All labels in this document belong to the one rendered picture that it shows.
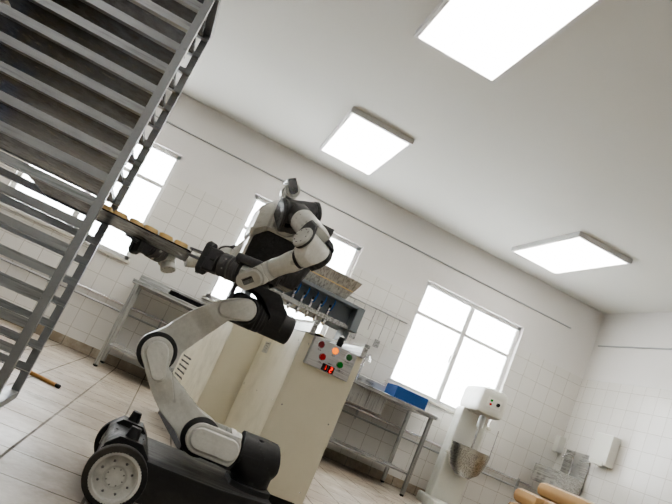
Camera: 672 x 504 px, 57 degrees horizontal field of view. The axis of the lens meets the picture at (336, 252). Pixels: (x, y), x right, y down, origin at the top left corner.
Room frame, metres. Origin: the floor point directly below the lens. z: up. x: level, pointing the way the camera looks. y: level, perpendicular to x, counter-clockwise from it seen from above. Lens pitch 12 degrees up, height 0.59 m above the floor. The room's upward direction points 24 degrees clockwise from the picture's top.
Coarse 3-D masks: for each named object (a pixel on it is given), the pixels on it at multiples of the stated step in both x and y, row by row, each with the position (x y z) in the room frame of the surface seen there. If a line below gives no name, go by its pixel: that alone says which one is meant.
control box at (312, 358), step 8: (312, 344) 3.02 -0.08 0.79; (328, 344) 3.04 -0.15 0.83; (312, 352) 3.02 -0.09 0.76; (320, 352) 3.03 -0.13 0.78; (328, 352) 3.04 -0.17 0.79; (344, 352) 3.06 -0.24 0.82; (304, 360) 3.03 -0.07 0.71; (312, 360) 3.02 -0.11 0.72; (320, 360) 3.03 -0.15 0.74; (328, 360) 3.05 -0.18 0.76; (336, 360) 3.06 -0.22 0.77; (344, 360) 3.07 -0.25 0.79; (352, 360) 3.08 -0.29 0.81; (320, 368) 3.04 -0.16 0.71; (328, 368) 3.05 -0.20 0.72; (336, 368) 3.06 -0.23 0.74; (344, 368) 3.07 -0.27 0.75; (336, 376) 3.07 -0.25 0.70; (344, 376) 3.08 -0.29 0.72
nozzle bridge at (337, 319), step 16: (272, 288) 3.70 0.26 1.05; (304, 288) 3.81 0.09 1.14; (320, 288) 3.75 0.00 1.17; (304, 304) 3.77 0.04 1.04; (336, 304) 3.88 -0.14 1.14; (352, 304) 3.82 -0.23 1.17; (320, 320) 4.00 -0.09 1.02; (336, 320) 3.84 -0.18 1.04; (352, 320) 3.84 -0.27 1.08; (336, 336) 4.01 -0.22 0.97
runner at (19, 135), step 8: (0, 120) 2.00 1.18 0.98; (0, 128) 2.00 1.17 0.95; (8, 128) 2.01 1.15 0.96; (16, 128) 2.01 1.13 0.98; (16, 136) 2.01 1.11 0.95; (24, 136) 2.02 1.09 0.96; (32, 136) 2.02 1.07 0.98; (32, 144) 2.03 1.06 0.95; (40, 144) 2.03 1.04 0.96; (48, 144) 2.04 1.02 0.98; (48, 152) 2.04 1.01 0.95; (56, 152) 2.04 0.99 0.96; (64, 152) 2.05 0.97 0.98; (64, 160) 2.05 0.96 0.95; (72, 160) 2.06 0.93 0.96; (80, 160) 2.06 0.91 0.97; (80, 168) 2.06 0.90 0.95; (88, 168) 2.07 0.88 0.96; (96, 168) 2.07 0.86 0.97; (96, 176) 2.08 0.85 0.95; (104, 176) 2.08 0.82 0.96
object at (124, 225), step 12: (36, 180) 2.13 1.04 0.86; (48, 192) 2.32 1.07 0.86; (60, 192) 2.16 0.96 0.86; (72, 204) 2.35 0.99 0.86; (84, 204) 2.19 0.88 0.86; (108, 216) 2.22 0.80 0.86; (120, 228) 2.42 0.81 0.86; (132, 228) 2.25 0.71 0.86; (144, 228) 2.14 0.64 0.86; (144, 240) 2.46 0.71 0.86; (156, 240) 2.28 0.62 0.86; (168, 240) 2.16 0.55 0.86; (168, 252) 2.50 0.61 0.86; (180, 252) 2.32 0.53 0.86
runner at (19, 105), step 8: (0, 96) 1.99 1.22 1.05; (8, 96) 1.99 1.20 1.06; (8, 104) 2.00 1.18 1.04; (16, 104) 2.00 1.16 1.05; (24, 104) 2.01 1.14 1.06; (24, 112) 2.01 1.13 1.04; (32, 112) 2.01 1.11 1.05; (40, 112) 2.02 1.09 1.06; (40, 120) 2.02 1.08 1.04; (48, 120) 2.03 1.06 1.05; (56, 120) 2.03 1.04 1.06; (56, 128) 2.04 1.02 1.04; (64, 128) 2.04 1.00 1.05; (72, 128) 2.04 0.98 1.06; (72, 136) 2.05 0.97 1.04; (80, 136) 2.05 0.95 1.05; (88, 136) 2.06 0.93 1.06; (88, 144) 2.06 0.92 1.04; (96, 144) 2.07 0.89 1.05; (104, 144) 2.07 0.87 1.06; (104, 152) 2.07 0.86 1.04; (112, 152) 2.08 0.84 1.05
